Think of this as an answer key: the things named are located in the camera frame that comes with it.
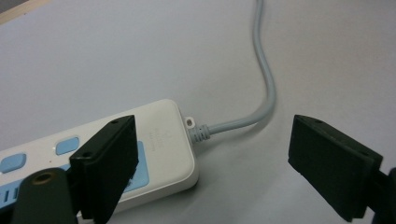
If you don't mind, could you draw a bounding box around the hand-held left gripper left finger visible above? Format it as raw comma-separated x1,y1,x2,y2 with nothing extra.
68,114,140,224

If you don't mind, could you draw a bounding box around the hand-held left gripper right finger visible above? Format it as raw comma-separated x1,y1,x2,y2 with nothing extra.
287,114,384,223

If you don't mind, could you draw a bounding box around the white and blue power strip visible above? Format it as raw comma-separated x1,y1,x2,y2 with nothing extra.
0,98,200,220

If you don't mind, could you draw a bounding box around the grey power strip cable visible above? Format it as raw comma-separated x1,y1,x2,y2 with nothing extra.
188,0,277,145

